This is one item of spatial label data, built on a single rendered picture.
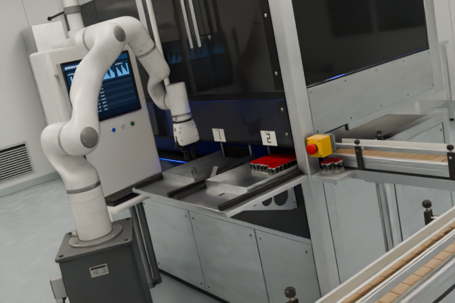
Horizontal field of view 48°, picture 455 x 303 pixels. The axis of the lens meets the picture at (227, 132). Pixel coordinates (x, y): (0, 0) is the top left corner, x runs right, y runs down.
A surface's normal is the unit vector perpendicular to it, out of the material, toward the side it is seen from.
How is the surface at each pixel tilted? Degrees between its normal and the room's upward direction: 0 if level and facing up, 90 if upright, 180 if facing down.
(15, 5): 90
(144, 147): 90
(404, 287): 0
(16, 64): 90
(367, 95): 90
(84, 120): 62
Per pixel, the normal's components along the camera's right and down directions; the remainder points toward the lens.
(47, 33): 0.61, 0.04
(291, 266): -0.77, 0.27
